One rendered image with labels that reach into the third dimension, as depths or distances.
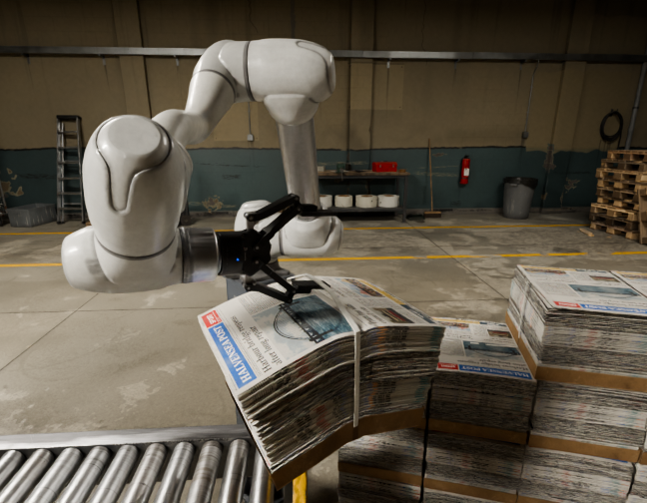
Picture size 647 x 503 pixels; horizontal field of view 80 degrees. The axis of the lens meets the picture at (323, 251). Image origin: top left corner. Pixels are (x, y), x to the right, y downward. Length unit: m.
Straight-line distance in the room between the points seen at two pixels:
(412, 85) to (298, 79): 7.08
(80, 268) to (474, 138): 8.05
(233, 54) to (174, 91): 7.00
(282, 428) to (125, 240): 0.38
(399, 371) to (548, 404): 0.68
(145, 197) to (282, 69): 0.56
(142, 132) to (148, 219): 0.10
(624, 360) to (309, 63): 1.11
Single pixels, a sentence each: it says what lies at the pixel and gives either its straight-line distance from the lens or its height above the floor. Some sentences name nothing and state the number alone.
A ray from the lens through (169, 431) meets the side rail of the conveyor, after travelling 1.12.
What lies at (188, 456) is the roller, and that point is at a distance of 1.06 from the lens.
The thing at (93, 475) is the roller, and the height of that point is 0.79.
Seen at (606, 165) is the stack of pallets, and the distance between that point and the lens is 7.92.
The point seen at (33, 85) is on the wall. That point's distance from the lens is 8.93.
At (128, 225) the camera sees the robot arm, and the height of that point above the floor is 1.40.
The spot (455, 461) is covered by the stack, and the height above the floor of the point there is 0.51.
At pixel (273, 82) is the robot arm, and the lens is 0.96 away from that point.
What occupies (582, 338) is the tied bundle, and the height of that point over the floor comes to 0.97.
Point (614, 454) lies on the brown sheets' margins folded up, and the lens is 1.51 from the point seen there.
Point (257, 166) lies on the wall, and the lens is 7.68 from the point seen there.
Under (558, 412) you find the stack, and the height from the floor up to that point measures 0.73.
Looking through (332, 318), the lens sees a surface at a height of 1.18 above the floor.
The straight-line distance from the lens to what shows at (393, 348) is 0.73.
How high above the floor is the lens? 1.50
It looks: 16 degrees down
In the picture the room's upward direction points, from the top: straight up
